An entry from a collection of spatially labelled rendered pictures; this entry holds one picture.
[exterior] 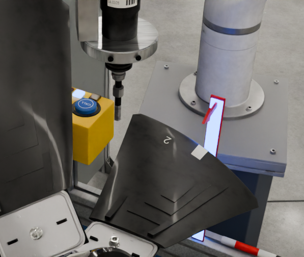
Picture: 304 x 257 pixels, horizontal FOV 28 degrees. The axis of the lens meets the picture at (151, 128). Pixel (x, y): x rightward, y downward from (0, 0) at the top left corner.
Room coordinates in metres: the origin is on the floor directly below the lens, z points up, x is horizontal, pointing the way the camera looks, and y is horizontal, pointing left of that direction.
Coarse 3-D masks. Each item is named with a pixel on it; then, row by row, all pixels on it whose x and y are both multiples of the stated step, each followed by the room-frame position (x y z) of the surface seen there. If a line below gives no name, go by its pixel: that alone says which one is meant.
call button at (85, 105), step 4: (80, 100) 0.93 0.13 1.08; (84, 100) 0.93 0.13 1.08; (88, 100) 0.93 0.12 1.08; (92, 100) 0.93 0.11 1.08; (76, 104) 0.91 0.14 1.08; (80, 104) 0.91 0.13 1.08; (84, 104) 0.92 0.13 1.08; (88, 104) 0.92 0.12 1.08; (92, 104) 0.92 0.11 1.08; (96, 104) 0.92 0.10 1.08; (76, 108) 0.90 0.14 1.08; (80, 108) 0.90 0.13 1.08; (84, 108) 0.90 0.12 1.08; (88, 108) 0.90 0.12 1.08; (92, 108) 0.91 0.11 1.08; (96, 108) 0.92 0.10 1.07; (80, 112) 0.90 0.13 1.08; (84, 112) 0.90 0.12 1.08; (88, 112) 0.90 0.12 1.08; (92, 112) 0.90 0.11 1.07
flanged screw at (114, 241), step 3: (111, 237) 0.49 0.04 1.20; (114, 237) 0.49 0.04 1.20; (117, 237) 0.49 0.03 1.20; (111, 240) 0.49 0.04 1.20; (114, 240) 0.49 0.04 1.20; (117, 240) 0.49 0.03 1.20; (111, 243) 0.48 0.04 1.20; (114, 243) 0.48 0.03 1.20; (117, 243) 0.48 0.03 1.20; (111, 246) 0.48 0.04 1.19; (114, 246) 0.48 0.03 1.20; (117, 246) 0.48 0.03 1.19
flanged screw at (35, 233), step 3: (33, 228) 0.44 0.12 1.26; (36, 228) 0.44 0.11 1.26; (39, 228) 0.44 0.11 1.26; (30, 231) 0.44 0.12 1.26; (33, 231) 0.43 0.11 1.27; (36, 231) 0.43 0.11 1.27; (39, 231) 0.44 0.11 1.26; (30, 234) 0.43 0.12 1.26; (33, 234) 0.44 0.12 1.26; (36, 234) 0.44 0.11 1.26; (39, 234) 0.43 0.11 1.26; (42, 234) 0.44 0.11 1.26; (33, 237) 0.43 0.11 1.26; (36, 237) 0.43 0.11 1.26; (39, 237) 0.43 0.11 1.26
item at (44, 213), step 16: (64, 192) 0.47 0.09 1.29; (32, 208) 0.46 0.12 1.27; (48, 208) 0.46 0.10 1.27; (64, 208) 0.46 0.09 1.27; (0, 224) 0.45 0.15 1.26; (16, 224) 0.45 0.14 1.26; (32, 224) 0.45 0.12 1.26; (48, 224) 0.45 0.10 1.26; (64, 224) 0.45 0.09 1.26; (0, 240) 0.44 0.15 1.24; (32, 240) 0.44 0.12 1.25; (48, 240) 0.44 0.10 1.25; (64, 240) 0.44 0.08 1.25; (80, 240) 0.44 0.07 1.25; (16, 256) 0.43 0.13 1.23; (32, 256) 0.43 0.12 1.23; (48, 256) 0.43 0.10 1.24
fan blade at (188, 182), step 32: (128, 128) 0.71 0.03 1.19; (160, 128) 0.73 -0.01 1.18; (128, 160) 0.65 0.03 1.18; (160, 160) 0.66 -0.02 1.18; (192, 160) 0.68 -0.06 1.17; (128, 192) 0.59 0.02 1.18; (160, 192) 0.59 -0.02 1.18; (192, 192) 0.61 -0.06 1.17; (224, 192) 0.63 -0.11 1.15; (128, 224) 0.52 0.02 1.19; (160, 224) 0.53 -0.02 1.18; (192, 224) 0.55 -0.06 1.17
